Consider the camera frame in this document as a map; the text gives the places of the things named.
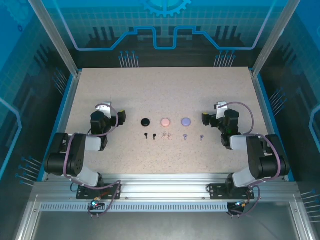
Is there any black connector with LED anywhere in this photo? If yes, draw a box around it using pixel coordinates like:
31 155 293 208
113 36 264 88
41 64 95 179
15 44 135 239
88 197 105 211
228 199 251 213

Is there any grey metal shelf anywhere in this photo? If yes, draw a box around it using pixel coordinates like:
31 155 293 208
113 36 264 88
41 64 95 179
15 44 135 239
31 211 300 240

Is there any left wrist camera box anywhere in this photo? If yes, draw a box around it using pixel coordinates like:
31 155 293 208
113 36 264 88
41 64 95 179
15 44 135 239
95 100 113 120

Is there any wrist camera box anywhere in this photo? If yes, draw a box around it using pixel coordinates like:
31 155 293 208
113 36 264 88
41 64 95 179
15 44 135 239
95 100 113 120
213 100 229 120

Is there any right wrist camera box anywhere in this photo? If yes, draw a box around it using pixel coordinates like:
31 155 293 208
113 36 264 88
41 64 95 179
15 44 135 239
213 100 229 120

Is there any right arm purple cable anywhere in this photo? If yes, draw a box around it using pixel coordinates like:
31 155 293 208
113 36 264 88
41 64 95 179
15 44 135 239
217 101 282 218

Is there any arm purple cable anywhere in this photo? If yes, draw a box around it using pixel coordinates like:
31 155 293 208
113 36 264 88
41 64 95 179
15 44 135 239
217 101 282 218
64 104 123 218

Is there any aluminium table side rail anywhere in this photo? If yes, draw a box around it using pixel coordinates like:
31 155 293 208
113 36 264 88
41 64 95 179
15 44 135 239
250 70 287 182
42 70 83 182

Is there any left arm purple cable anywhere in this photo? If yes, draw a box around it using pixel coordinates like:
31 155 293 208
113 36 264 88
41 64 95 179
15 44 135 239
64 104 123 218

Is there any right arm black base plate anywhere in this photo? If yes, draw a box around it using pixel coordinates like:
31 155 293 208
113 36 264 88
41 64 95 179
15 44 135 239
208 183 256 201

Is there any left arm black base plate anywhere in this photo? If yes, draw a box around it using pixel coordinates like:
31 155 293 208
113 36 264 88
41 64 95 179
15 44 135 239
75 183 123 201

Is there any aluminium mounting rail beam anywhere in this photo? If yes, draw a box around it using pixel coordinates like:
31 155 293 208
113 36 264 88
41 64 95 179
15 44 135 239
32 173 301 201

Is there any slotted grey cable duct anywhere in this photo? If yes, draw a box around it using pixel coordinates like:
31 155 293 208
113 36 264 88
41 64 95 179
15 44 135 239
39 202 230 213

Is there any aluminium corner post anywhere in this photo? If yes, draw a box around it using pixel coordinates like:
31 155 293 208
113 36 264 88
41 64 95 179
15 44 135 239
27 0 83 77
250 0 303 77

